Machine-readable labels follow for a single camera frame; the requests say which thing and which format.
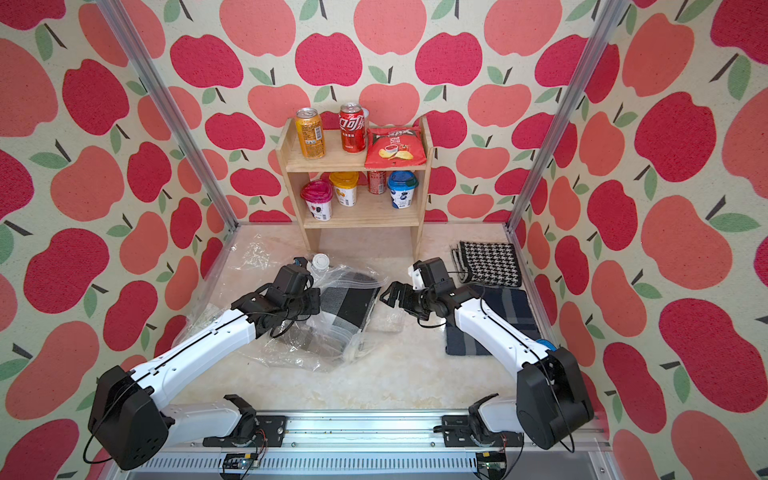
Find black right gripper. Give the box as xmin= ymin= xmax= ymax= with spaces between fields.
xmin=381 ymin=280 xmax=435 ymax=320

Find clear plastic vacuum bag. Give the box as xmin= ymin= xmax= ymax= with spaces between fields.
xmin=180 ymin=227 xmax=406 ymax=372

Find black grey striped scarf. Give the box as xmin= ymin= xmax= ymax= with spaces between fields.
xmin=300 ymin=268 xmax=381 ymax=361

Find black white houndstooth scarf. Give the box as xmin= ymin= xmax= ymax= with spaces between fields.
xmin=451 ymin=241 xmax=522 ymax=288

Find navy blue plaid scarf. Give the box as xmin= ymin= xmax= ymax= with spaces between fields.
xmin=445 ymin=284 xmax=542 ymax=356

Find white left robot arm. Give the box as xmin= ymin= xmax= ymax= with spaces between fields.
xmin=88 ymin=257 xmax=320 ymax=470

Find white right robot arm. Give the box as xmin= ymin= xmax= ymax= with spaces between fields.
xmin=379 ymin=257 xmax=595 ymax=450

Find red chips bag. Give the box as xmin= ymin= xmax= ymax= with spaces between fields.
xmin=365 ymin=127 xmax=427 ymax=170

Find blue lid cup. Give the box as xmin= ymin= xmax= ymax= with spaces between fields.
xmin=387 ymin=171 xmax=419 ymax=209

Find pink lid cup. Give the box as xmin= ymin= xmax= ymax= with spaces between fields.
xmin=300 ymin=180 xmax=333 ymax=222

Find small red can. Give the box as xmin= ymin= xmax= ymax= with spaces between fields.
xmin=367 ymin=171 xmax=387 ymax=195

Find wooden two-tier shelf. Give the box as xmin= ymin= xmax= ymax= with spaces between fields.
xmin=276 ymin=117 xmax=435 ymax=260

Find yellow lid cup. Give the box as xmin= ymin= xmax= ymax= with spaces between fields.
xmin=329 ymin=172 xmax=359 ymax=207

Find blue round object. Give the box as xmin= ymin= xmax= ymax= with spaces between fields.
xmin=536 ymin=339 xmax=557 ymax=350

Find orange drink can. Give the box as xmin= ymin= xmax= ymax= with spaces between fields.
xmin=295 ymin=108 xmax=325 ymax=160

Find red cola can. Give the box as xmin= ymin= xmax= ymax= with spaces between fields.
xmin=339 ymin=103 xmax=367 ymax=153

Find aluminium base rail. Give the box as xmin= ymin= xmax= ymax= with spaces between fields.
xmin=98 ymin=410 xmax=622 ymax=479

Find aluminium frame post left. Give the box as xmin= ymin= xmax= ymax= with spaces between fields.
xmin=96 ymin=1 xmax=239 ymax=232

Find aluminium frame post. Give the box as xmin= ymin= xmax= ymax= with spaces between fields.
xmin=504 ymin=0 xmax=631 ymax=242
xmin=96 ymin=1 xmax=239 ymax=232

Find aluminium frame post right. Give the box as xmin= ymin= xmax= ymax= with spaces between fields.
xmin=504 ymin=0 xmax=631 ymax=242

